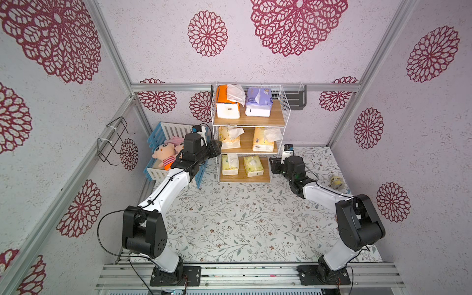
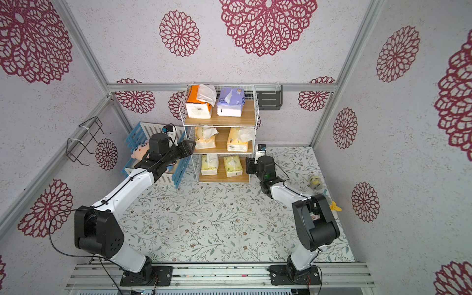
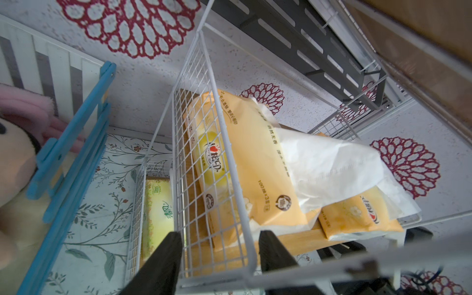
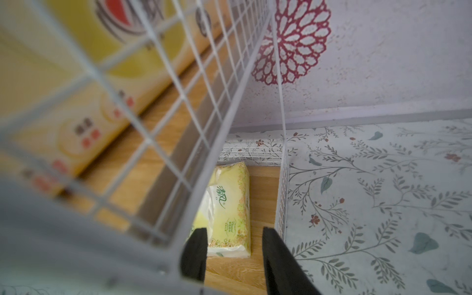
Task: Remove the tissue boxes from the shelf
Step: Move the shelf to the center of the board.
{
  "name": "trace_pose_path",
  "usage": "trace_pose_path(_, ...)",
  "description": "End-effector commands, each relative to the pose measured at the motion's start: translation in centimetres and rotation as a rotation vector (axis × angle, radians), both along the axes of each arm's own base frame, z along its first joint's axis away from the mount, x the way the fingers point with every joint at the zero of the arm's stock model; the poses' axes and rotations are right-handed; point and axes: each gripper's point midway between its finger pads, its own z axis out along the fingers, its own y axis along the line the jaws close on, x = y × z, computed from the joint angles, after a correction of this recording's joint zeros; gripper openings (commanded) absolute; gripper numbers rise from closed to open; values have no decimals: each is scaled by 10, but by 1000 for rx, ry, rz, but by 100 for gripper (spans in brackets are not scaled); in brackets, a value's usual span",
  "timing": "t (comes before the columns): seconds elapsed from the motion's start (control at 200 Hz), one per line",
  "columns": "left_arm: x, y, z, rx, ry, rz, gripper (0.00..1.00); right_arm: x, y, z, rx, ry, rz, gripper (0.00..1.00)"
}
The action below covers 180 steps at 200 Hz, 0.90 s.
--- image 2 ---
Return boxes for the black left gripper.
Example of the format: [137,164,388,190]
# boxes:
[163,139,196,166]

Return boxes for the yellow tissue pack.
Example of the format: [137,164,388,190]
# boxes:
[195,127,218,150]
[227,127,255,152]

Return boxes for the orange tissue pack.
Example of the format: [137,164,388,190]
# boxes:
[185,84,217,119]

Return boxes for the purple tissue pack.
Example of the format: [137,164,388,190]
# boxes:
[216,87,245,118]

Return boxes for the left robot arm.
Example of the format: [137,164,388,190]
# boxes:
[74,133,196,280]

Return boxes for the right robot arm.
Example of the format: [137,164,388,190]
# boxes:
[245,156,340,280]

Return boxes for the green tissue pack left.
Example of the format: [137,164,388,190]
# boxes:
[201,154,219,176]

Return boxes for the green tissue pack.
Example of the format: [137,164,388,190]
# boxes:
[223,156,243,178]
[201,154,219,176]

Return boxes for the green tissue pack right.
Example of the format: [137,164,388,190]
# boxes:
[223,156,243,178]

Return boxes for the blue white slatted crate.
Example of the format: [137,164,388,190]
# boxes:
[122,122,191,188]

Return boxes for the pink doll plush left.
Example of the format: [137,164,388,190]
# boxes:
[131,141,149,161]

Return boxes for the yellow grey penguin plush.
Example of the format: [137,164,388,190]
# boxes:
[309,175,323,191]

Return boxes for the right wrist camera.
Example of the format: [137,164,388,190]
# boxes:
[255,144,267,161]

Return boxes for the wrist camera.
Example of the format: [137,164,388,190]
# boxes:
[255,144,267,161]
[162,124,178,146]

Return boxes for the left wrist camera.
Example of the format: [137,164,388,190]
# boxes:
[162,124,178,146]

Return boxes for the white wire three-tier shelf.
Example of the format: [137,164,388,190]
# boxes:
[179,84,259,184]

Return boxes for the dark grey wall shelf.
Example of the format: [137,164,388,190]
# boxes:
[256,86,283,111]

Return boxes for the black wire wall rack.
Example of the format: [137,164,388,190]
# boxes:
[65,116,111,166]

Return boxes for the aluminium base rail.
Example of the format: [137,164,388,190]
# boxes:
[65,263,376,291]

